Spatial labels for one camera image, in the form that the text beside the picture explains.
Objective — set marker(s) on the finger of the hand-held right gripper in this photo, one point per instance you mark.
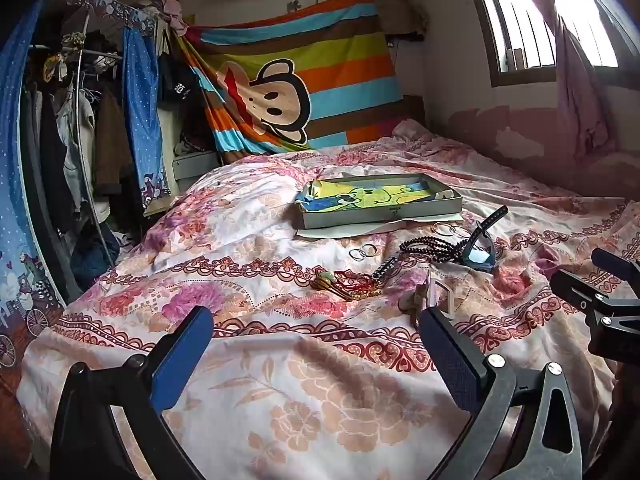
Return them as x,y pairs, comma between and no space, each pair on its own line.
615,262
575,290

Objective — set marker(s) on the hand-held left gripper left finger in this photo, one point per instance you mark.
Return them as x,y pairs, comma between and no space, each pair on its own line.
182,350

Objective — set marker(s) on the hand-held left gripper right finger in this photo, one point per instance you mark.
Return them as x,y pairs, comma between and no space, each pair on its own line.
450,355

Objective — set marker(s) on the white plastic hair clip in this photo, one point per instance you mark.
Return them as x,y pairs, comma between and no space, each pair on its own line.
447,300

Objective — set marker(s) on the beige hair clip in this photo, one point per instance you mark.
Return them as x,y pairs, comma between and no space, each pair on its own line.
412,301

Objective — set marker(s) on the black band with blue clasp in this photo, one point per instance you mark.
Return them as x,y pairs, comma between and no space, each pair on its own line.
492,217

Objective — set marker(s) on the small black clip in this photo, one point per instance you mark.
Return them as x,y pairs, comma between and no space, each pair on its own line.
384,266

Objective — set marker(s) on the grey metal box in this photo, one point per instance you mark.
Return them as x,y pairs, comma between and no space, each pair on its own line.
380,216

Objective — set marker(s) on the pink floral bed sheet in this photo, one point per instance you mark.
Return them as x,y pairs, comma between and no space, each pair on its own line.
300,360

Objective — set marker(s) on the pile of dark clothes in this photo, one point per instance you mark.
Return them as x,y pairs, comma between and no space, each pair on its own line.
95,260

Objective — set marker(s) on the white paper sheet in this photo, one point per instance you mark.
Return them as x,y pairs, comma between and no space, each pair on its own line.
320,233

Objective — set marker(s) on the pink curtain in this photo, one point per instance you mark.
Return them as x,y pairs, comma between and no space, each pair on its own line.
575,85

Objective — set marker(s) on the white bedside cabinet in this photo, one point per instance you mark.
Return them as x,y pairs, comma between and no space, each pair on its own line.
195,167

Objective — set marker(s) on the yellow blue cartoon cloth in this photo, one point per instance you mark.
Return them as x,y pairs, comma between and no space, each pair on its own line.
360,195

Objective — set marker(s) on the small boxes on window sill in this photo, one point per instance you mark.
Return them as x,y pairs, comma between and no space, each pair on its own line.
515,60

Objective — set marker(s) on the row of hanging clothes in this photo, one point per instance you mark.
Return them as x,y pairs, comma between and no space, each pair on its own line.
110,135

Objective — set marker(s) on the brown headboard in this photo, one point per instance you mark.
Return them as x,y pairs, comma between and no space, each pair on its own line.
415,107

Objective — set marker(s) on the blue fabric wardrobe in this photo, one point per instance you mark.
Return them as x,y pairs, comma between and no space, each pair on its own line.
142,110

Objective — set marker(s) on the barred window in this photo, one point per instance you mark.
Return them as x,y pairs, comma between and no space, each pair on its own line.
525,25

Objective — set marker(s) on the brown cloth on shelf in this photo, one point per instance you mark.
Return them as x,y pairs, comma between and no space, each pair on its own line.
405,20

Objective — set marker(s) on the striped monkey blanket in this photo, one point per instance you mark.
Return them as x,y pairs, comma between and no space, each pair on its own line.
340,50

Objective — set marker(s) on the pink cloth on wardrobe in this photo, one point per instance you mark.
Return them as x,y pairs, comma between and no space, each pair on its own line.
175,15

